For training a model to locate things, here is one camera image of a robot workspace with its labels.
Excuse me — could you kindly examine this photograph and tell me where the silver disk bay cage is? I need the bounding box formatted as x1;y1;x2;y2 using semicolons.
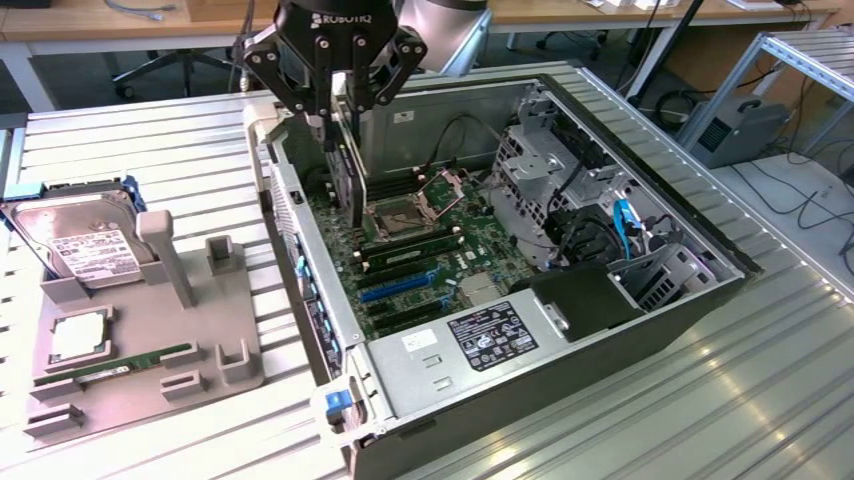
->
491;89;642;266

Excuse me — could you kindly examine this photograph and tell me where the thick black case wire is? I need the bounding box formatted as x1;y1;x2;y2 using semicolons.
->
426;114;502;169

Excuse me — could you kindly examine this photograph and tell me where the wooden desk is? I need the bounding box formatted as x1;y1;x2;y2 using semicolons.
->
0;0;843;114

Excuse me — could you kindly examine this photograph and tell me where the light blue network cable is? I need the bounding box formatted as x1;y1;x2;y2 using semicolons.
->
104;0;180;22

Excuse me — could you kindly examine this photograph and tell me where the silver power supply unit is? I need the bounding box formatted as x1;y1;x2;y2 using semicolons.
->
363;288;579;421

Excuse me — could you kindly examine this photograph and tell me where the green graphics card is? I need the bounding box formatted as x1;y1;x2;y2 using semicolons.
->
326;69;370;234

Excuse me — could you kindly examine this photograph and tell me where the black open PC case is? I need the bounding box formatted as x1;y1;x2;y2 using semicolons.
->
242;72;767;480

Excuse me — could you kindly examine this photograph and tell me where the black plastic shroud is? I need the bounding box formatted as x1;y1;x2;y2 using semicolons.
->
510;262;647;345

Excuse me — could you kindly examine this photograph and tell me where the grey device with handle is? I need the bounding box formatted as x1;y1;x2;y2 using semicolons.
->
678;91;794;170

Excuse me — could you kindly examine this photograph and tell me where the black wire bundle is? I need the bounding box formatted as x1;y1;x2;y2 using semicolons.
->
543;204;619;266

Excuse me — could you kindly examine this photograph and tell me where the aluminium profile frame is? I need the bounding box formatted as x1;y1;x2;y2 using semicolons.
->
698;27;854;156

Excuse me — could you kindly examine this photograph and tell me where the green motherboard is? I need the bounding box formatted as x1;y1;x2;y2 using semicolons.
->
310;167;543;342

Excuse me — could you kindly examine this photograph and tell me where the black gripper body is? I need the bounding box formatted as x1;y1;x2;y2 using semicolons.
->
272;0;402;76

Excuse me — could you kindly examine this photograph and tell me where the CPU socket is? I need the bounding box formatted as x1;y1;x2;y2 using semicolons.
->
370;199;439;240

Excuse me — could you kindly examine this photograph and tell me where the black office chair base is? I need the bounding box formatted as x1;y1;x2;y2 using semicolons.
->
110;47;266;99

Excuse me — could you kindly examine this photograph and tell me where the blue disk carrier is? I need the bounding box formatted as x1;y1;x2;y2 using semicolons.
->
0;173;147;234

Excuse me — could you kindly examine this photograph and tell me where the silver CPU chip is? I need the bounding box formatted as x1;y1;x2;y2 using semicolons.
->
49;314;112;361

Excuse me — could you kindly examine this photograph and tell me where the green RAM stick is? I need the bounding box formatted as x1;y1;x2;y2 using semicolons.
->
32;347;192;386
364;238;463;266

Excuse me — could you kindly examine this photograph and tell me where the blue SATA wire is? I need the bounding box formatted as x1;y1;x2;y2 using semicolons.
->
610;198;646;261

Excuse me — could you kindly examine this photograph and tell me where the grey parts rack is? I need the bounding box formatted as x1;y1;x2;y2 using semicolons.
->
23;209;268;441

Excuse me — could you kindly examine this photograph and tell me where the slotted silver disk bay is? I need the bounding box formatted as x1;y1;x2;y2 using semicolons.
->
610;243;722;312

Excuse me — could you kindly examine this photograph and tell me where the silver hard disk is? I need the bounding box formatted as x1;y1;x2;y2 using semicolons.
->
0;192;146;291

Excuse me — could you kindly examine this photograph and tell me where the blue case latch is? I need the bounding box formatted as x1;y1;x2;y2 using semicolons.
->
322;388;354;420

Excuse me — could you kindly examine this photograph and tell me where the silver chipset heatsink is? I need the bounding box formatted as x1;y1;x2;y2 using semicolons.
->
459;277;509;306

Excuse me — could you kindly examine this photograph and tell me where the silver socket cover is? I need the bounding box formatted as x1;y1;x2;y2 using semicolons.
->
416;169;479;214

